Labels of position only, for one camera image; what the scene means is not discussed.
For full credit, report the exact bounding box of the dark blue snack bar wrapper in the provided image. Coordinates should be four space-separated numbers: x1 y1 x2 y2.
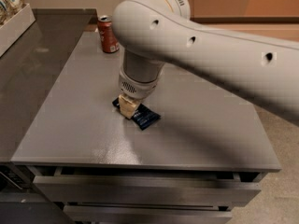
112 98 161 130

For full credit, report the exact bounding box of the lower grey drawer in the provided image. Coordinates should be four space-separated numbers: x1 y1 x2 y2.
64 205 232 224

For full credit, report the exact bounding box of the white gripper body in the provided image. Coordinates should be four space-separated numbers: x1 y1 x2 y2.
119 68 158 100

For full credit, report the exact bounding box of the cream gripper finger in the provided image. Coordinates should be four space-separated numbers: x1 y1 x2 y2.
118 94 139 119

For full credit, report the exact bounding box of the upper grey drawer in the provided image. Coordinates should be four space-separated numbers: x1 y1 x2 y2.
34 168 260 206

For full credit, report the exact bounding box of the red soda can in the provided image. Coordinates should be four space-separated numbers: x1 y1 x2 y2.
97 15 119 53

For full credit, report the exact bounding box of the grey drawer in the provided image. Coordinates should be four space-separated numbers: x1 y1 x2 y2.
64 205 232 224
34 168 260 206

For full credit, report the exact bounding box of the white box with snacks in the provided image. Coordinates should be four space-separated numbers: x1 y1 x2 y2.
0 0 36 57

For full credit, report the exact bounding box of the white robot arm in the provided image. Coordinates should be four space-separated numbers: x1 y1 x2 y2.
112 0 299 124

